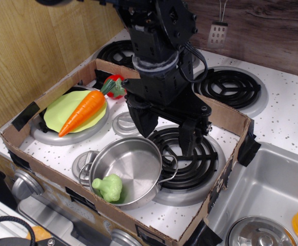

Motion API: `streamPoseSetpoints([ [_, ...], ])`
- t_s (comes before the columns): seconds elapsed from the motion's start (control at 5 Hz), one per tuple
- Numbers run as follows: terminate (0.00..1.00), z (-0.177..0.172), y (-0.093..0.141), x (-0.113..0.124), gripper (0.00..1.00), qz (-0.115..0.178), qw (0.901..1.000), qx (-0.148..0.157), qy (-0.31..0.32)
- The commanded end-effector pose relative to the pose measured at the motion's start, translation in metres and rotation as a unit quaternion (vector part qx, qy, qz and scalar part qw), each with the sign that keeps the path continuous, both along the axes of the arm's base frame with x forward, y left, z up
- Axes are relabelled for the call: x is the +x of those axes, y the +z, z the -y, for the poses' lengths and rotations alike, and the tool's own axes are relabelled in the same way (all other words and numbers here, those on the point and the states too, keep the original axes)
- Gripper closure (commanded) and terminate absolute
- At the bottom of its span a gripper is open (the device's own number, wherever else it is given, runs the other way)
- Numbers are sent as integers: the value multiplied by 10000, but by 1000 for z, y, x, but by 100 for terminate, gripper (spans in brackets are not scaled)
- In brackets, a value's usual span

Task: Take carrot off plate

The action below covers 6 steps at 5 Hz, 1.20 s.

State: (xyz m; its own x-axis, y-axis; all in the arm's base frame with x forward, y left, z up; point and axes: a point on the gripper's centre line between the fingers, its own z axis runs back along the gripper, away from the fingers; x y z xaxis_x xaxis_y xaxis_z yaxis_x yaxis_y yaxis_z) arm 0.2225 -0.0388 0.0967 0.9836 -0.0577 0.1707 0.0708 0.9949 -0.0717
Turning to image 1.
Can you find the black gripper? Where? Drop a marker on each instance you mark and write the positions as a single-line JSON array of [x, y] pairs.
[[170, 96]]

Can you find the orange toy carrot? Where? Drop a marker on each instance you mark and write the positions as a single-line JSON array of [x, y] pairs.
[[89, 106]]

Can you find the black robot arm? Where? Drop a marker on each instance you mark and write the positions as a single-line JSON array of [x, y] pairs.
[[160, 32]]

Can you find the light green plate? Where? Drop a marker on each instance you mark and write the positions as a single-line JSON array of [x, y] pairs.
[[58, 112]]

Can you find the centre silver stove knob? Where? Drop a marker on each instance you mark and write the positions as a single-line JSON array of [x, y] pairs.
[[123, 125]]

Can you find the silver stove knob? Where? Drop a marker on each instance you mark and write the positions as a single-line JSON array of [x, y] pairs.
[[123, 125], [81, 166]]

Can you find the front right stove burner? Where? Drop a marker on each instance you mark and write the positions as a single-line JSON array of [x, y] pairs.
[[192, 176]]

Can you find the red toy tomato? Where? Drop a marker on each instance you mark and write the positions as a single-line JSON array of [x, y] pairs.
[[118, 91]]

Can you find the green toy broccoli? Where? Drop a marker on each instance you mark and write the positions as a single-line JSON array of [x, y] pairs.
[[110, 187]]

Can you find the back left stove burner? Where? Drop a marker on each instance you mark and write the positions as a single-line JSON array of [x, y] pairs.
[[118, 52]]

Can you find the front silver stove knob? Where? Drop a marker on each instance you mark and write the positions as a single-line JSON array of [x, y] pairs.
[[81, 166]]

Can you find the hanging metal spatula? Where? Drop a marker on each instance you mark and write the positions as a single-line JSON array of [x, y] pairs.
[[218, 30]]

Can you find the right oven front knob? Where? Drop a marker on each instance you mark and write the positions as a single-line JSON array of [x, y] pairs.
[[121, 238]]

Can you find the oven knob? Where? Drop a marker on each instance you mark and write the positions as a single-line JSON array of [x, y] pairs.
[[25, 186], [121, 238]]

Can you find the steel sink basin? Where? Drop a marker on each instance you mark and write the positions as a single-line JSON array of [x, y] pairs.
[[267, 187]]

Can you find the front left stove burner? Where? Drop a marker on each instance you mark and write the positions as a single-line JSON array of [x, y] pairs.
[[46, 126]]

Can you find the steel pot lid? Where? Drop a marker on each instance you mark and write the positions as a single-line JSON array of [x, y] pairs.
[[258, 230]]

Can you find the cardboard fence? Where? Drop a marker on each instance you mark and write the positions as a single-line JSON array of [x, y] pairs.
[[223, 117]]

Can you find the left oven front knob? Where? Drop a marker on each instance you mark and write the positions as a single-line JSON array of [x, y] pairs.
[[25, 186]]

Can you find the orange toy piece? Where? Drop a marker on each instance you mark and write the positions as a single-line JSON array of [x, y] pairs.
[[40, 233]]

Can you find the steel pot with handles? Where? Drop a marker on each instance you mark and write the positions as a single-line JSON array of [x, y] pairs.
[[138, 162]]

